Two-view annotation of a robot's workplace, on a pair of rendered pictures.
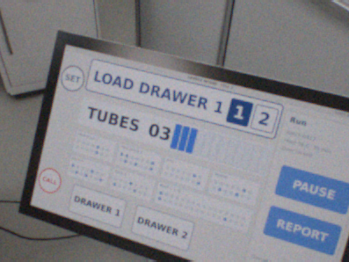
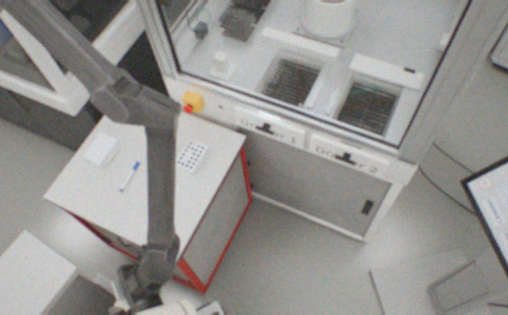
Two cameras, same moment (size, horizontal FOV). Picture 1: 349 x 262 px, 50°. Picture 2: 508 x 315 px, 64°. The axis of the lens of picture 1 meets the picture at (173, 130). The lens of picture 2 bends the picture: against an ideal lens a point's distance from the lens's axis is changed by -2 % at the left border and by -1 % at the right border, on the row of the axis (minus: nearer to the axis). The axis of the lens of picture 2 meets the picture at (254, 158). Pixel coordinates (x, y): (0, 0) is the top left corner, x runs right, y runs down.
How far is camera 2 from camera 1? 0.84 m
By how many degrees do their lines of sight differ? 42
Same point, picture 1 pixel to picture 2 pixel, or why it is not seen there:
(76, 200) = (488, 200)
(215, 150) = not seen: outside the picture
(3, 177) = not seen: hidden behind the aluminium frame
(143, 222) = (506, 236)
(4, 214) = not seen: hidden behind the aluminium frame
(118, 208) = (502, 220)
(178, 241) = not seen: outside the picture
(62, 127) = not seen: outside the picture
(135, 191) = not seen: outside the picture
